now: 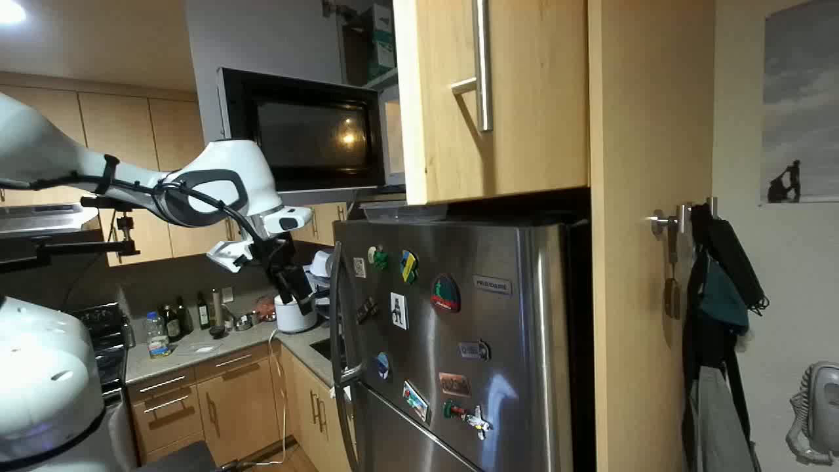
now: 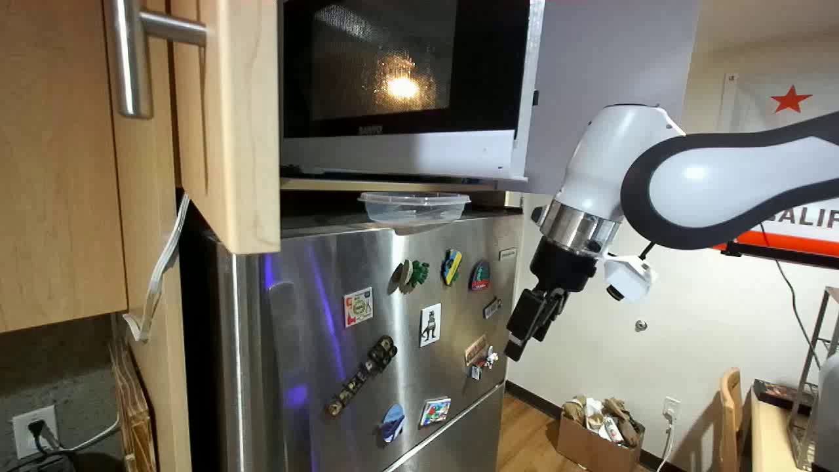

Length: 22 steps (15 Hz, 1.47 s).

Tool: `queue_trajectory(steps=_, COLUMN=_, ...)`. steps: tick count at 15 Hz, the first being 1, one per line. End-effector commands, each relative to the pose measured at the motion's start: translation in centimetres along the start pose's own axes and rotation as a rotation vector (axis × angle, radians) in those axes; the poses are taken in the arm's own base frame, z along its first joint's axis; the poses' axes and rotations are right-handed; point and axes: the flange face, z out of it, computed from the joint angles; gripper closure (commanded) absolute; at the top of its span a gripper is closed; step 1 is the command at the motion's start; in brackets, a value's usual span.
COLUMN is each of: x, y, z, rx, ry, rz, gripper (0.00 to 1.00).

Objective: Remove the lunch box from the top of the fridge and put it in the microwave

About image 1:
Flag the red orange magnet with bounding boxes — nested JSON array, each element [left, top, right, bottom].
[[436, 369, 472, 400]]

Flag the grey hanging garment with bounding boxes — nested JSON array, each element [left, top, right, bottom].
[[689, 364, 759, 472]]

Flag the red green triangle magnet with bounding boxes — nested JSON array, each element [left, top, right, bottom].
[[426, 272, 463, 314]]

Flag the white kettle on counter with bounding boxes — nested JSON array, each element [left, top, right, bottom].
[[273, 295, 323, 337]]

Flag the grey wall picture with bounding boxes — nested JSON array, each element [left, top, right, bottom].
[[759, 0, 839, 207]]

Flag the photo magnet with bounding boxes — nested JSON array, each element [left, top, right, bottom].
[[400, 380, 432, 428]]

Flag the white card magnet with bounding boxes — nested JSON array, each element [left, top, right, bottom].
[[388, 288, 411, 333]]

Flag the green white box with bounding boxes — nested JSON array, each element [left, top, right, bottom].
[[370, 2, 398, 80]]

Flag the wooden kitchen cabinets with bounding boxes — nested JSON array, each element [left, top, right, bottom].
[[125, 341, 350, 472], [0, 82, 350, 271]]

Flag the clear bottle blue label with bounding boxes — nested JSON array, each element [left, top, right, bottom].
[[141, 310, 173, 360]]

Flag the stainless steel fridge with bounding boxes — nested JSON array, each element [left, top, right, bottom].
[[325, 216, 598, 472]]

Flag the black microwave oven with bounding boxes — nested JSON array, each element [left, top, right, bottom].
[[213, 64, 409, 211]]

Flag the dark oblong magnet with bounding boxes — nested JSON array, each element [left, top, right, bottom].
[[455, 339, 493, 362]]

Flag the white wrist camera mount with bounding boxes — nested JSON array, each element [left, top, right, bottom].
[[207, 236, 257, 275]]

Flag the tall grey bottle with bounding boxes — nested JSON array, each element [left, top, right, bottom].
[[207, 287, 228, 341]]

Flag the wooden cabinet door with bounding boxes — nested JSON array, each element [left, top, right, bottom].
[[391, 0, 589, 207]]

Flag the dark small magnet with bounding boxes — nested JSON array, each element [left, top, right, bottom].
[[353, 297, 382, 329]]

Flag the dark glass bottle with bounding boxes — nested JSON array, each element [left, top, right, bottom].
[[162, 303, 184, 344], [173, 295, 196, 337]]

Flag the white figure magnet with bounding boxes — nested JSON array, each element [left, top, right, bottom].
[[467, 405, 495, 443]]

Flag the teal hanging garment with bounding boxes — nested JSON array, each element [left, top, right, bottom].
[[696, 257, 752, 337]]

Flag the wooden lower kitchen cabinets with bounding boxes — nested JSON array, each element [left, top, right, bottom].
[[125, 341, 350, 472]]

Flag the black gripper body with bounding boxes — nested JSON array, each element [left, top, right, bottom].
[[248, 233, 308, 295]]

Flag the black stove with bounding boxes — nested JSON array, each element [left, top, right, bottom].
[[76, 299, 134, 394]]

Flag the white wall phone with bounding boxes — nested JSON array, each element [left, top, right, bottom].
[[783, 360, 839, 468]]

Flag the black camera on stand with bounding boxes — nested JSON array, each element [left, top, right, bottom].
[[37, 195, 145, 262]]

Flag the wooden upper kitchen cabinets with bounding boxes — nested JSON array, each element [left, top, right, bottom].
[[0, 82, 350, 271]]

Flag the black hanging jacket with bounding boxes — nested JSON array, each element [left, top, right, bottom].
[[678, 199, 774, 472]]

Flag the metal cabinet door handle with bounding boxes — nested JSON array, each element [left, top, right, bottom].
[[447, 0, 493, 137]]

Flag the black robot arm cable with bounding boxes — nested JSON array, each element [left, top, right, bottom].
[[24, 154, 268, 253]]

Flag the green round magnet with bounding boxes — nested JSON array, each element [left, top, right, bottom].
[[365, 244, 394, 272]]

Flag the yellow blue magnet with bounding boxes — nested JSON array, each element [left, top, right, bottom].
[[398, 250, 422, 287]]

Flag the grey range hood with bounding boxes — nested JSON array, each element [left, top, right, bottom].
[[0, 206, 103, 271]]

